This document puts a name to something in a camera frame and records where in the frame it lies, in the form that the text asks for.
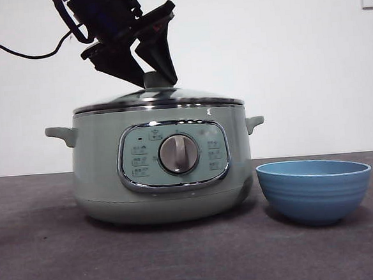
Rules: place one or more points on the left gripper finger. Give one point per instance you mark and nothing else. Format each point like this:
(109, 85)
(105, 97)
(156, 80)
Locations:
(120, 67)
(159, 52)

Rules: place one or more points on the glass lid with green knob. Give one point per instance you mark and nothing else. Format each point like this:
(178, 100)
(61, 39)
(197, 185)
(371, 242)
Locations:
(153, 79)

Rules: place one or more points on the pale green electric steamer pot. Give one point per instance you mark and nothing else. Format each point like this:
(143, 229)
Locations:
(96, 172)

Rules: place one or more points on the blue ribbed bowl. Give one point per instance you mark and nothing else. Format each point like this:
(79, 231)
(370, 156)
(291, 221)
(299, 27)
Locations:
(315, 198)

